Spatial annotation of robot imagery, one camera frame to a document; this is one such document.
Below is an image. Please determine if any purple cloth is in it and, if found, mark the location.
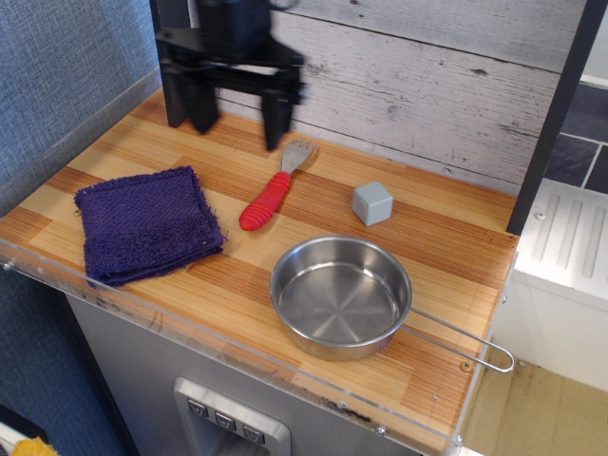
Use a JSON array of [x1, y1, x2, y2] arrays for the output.
[[74, 166, 224, 287]]

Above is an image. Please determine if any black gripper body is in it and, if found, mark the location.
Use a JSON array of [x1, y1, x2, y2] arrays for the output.
[[156, 1, 304, 103]]

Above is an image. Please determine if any black right post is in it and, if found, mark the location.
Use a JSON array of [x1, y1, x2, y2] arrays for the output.
[[506, 0, 607, 236]]

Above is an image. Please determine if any steel pan with wire handle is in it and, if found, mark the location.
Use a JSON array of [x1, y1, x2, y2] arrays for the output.
[[269, 235, 515, 372]]

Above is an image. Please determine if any silver dispenser button panel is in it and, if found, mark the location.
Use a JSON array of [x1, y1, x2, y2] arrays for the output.
[[174, 377, 292, 455]]

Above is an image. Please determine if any clear acrylic table edge guard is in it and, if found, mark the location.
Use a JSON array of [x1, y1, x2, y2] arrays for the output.
[[0, 237, 522, 450]]

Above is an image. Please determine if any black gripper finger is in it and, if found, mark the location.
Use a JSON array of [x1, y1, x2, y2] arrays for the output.
[[261, 92, 294, 151], [163, 66, 219, 133]]

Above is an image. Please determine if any grey cube block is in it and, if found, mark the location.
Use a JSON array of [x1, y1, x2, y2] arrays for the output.
[[352, 181, 393, 226]]

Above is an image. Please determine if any red handled metal fork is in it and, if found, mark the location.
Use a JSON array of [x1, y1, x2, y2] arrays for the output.
[[238, 139, 317, 231]]

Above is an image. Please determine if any white grooved sink drainboard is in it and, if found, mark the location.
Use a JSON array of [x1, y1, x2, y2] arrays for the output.
[[513, 179, 607, 312]]

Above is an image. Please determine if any black post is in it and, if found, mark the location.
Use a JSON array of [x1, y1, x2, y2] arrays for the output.
[[149, 0, 200, 127], [506, 0, 607, 236]]

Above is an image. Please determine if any yellow object bottom left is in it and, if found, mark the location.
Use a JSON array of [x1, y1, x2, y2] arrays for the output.
[[11, 438, 59, 456]]

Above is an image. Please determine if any black left post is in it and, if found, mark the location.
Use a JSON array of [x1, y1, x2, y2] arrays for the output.
[[149, 0, 200, 127]]

